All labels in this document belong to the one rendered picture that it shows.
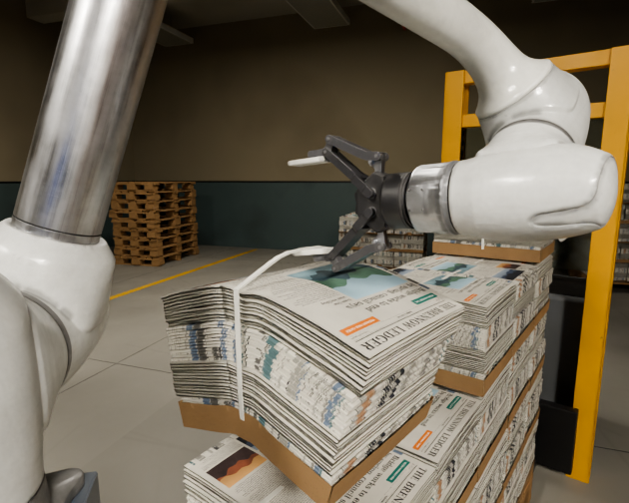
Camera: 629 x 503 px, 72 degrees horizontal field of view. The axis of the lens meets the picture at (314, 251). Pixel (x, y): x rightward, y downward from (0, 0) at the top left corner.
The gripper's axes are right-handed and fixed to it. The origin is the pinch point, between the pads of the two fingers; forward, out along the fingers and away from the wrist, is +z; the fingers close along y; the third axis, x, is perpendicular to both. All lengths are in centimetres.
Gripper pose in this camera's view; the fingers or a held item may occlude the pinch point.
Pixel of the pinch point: (301, 206)
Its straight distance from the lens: 69.6
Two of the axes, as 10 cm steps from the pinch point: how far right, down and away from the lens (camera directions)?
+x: 6.3, -1.1, 7.7
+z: -7.7, -0.3, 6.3
